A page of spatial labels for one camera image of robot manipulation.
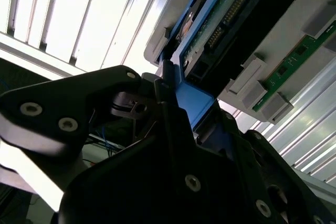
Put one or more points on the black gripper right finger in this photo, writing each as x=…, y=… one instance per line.
x=267, y=171

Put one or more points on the hard disk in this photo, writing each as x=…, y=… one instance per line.
x=195, y=100

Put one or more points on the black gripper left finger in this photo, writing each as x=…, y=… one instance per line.
x=52, y=103

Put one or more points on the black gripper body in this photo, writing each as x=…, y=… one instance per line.
x=131, y=195

